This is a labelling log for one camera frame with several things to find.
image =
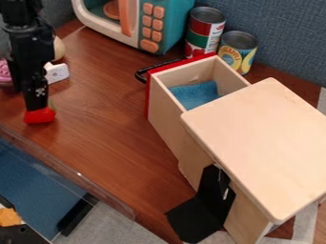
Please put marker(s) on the blue cloth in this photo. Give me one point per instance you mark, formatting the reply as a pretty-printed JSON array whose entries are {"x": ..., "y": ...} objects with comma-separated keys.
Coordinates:
[{"x": 196, "y": 94}]

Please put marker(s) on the white toy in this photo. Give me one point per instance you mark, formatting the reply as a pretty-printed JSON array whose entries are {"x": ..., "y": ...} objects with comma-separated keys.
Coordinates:
[{"x": 57, "y": 72}]

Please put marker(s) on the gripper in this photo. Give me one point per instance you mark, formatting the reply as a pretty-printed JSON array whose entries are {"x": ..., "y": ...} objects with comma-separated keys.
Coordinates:
[{"x": 29, "y": 50}]

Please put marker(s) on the drawer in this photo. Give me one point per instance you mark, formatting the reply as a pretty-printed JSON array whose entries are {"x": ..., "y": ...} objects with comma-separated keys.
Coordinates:
[{"x": 163, "y": 105}]

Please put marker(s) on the black bracket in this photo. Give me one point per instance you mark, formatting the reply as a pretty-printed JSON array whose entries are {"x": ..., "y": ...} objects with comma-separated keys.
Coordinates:
[{"x": 204, "y": 209}]

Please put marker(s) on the yellow can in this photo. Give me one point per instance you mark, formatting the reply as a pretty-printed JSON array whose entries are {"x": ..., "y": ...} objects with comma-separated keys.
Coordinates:
[{"x": 237, "y": 52}]

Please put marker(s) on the pink toy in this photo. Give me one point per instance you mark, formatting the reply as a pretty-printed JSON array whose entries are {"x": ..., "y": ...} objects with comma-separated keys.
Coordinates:
[{"x": 4, "y": 71}]

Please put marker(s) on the red and white can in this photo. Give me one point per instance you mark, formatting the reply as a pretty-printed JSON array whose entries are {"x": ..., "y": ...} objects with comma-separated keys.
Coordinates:
[{"x": 205, "y": 33}]

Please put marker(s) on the cream toy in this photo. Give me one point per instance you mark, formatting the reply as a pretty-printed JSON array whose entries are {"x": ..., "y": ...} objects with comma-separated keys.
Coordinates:
[{"x": 58, "y": 48}]

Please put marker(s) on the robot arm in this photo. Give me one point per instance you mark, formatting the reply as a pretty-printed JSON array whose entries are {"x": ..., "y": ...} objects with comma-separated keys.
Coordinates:
[{"x": 19, "y": 11}]

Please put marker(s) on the toy microwave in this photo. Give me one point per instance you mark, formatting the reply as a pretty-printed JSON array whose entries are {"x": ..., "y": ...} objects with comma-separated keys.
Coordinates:
[{"x": 144, "y": 22}]

